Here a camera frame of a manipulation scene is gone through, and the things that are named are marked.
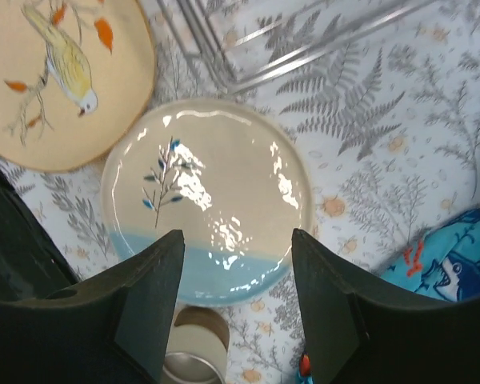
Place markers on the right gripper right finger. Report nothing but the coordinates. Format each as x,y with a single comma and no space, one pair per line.
361,329

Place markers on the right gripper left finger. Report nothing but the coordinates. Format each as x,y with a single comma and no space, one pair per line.
111,328

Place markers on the cream steel tumbler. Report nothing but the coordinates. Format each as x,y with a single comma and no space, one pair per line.
197,348

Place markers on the wire dish rack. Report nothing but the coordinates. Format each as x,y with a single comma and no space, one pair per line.
239,45

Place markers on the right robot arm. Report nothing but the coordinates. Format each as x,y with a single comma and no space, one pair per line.
30,264

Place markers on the shark print cloth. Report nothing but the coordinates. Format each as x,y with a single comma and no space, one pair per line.
443,263

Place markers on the cream and blue plate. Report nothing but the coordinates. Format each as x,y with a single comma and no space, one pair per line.
224,175

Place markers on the bird pattern plate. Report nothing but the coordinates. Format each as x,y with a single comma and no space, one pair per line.
74,77

